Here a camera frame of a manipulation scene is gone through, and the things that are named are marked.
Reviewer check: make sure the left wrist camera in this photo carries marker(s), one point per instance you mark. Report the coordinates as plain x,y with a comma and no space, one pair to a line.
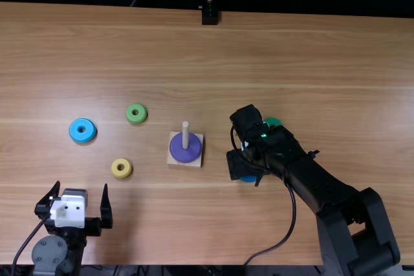
69,213

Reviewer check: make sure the wooden peg base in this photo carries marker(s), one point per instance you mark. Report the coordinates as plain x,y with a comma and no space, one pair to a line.
185,133

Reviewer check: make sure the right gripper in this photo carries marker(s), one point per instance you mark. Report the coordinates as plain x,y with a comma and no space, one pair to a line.
275,146

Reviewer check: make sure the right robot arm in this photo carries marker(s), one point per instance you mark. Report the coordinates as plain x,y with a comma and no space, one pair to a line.
323,185

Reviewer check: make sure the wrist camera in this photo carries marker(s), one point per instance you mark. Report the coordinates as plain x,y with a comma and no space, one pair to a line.
245,144
69,213

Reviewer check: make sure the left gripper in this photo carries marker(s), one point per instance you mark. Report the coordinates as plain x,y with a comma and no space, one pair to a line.
92,226

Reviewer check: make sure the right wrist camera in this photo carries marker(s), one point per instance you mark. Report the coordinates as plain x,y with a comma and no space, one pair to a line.
245,144

